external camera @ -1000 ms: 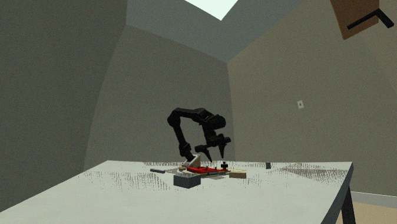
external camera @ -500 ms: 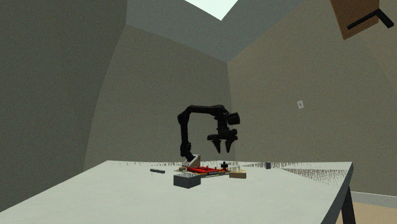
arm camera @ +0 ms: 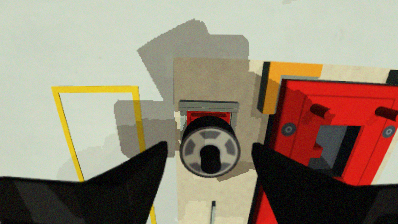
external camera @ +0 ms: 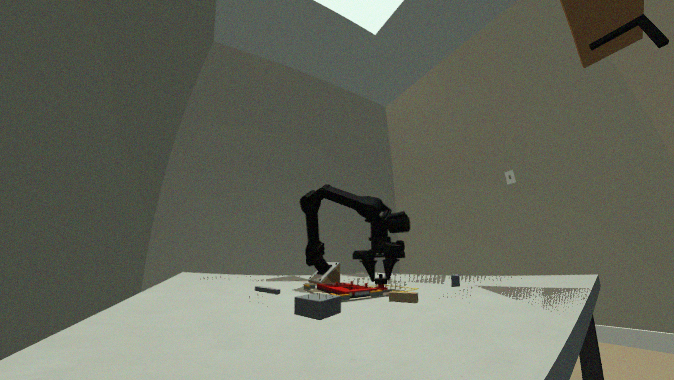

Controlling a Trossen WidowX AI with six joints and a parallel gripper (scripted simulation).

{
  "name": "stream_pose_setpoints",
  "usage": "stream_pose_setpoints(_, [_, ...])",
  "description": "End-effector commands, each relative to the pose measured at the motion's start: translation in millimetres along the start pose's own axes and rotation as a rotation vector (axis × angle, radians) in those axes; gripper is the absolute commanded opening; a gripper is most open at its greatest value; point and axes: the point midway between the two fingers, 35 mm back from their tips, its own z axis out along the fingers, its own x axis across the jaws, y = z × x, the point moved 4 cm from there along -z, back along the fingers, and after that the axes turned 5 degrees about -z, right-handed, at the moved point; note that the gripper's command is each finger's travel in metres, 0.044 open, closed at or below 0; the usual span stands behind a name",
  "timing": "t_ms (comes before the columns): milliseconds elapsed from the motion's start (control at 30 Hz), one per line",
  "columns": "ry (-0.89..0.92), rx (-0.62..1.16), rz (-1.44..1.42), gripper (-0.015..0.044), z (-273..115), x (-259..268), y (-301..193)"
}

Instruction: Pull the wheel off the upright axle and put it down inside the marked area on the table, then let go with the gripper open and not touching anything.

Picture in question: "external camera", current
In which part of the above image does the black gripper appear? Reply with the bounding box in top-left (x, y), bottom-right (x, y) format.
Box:
top-left (353, 233), bottom-right (405, 282)

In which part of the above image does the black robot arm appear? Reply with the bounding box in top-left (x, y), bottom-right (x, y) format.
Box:
top-left (300, 184), bottom-right (410, 275)

